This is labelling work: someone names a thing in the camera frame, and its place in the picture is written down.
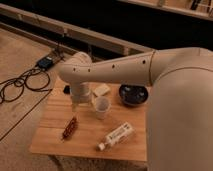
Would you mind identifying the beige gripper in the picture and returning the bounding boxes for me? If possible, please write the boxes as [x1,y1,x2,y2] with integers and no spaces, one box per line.
[70,83,91,112]

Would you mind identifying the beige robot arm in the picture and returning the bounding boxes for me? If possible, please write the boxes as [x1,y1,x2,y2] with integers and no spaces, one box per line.
[59,47,213,171]

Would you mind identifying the small black object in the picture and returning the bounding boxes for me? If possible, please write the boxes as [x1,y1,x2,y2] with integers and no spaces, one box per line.
[63,85,70,94]

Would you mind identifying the beige sponge block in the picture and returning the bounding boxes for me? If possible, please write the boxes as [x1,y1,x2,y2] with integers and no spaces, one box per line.
[93,84,110,97]

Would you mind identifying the wooden table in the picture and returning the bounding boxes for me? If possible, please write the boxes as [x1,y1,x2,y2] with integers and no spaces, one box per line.
[30,78,147,169]

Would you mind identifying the black power adapter box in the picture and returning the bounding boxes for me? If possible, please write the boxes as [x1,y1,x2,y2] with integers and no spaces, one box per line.
[36,56,54,70]

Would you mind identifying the dark round bowl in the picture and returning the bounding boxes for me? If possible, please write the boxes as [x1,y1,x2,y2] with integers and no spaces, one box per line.
[119,85,149,107]

